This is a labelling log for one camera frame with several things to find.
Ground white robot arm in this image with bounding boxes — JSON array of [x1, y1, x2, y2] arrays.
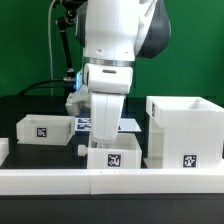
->
[[76, 0, 171, 145]]

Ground white front drawer box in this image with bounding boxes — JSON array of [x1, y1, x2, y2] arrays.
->
[[78, 133, 142, 169]]

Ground white left border block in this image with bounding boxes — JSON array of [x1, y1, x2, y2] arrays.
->
[[0, 138, 9, 166]]

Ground white marker tag sheet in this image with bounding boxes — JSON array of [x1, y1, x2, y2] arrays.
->
[[75, 118, 141, 132]]

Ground white drawer cabinet frame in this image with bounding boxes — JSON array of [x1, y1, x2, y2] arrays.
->
[[144, 96, 224, 169]]

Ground white drawer box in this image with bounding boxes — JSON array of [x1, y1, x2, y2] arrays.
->
[[16, 114, 75, 146], [78, 133, 142, 169]]

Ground white front border rail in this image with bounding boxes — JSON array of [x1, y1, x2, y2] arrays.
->
[[0, 168, 224, 196]]

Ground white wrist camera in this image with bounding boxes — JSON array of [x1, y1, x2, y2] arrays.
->
[[65, 85, 90, 116]]

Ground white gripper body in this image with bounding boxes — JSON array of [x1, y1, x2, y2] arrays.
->
[[84, 63, 133, 144]]

